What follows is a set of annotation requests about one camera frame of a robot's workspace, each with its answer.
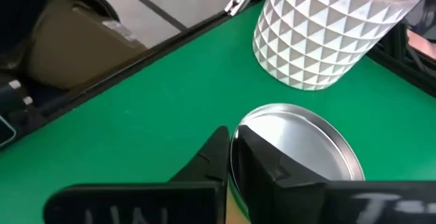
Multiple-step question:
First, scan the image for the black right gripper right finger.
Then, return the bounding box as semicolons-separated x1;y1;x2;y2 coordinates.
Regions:
236;125;327;224

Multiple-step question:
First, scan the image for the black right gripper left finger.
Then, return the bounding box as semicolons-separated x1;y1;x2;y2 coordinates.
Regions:
170;125;232;184

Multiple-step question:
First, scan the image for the orange pineapple tin can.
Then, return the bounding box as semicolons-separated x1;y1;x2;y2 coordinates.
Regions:
228;103;366;224

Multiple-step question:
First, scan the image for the white geometric plant pot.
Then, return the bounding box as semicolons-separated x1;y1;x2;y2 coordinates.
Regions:
251;0;422;91

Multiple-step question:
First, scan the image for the brown cardboard box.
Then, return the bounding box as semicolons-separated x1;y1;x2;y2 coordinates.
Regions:
27;0;147;91

